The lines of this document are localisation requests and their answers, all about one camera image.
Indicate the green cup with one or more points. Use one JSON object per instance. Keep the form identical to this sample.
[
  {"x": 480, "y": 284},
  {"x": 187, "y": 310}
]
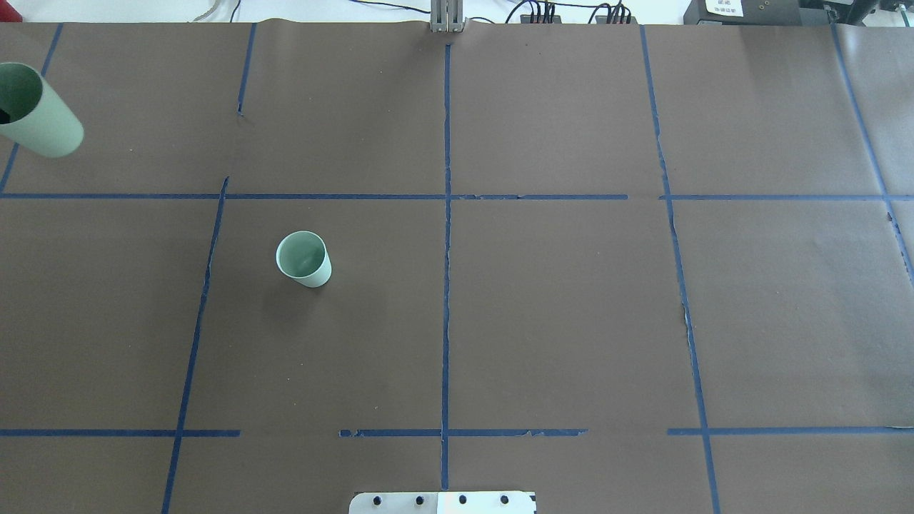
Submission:
[
  {"x": 303, "y": 257},
  {"x": 34, "y": 115}
]

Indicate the far black orange power strip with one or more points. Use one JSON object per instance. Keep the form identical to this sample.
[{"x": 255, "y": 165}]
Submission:
[{"x": 533, "y": 13}]

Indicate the black orange power strip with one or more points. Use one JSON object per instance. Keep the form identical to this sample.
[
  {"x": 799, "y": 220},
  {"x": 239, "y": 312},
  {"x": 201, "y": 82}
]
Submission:
[
  {"x": 533, "y": 13},
  {"x": 612, "y": 14}
]

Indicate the near black orange power strip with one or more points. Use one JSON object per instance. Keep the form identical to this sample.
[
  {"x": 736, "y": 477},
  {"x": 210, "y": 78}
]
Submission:
[{"x": 612, "y": 14}]

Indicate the black computer box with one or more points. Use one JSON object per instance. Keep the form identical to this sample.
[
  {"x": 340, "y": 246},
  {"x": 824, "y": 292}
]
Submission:
[{"x": 753, "y": 13}]

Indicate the aluminium frame post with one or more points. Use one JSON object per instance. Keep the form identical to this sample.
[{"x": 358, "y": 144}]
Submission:
[{"x": 447, "y": 16}]

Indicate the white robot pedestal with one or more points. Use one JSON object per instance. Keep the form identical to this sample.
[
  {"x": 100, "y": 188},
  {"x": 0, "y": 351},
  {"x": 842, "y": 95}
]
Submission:
[{"x": 510, "y": 501}]

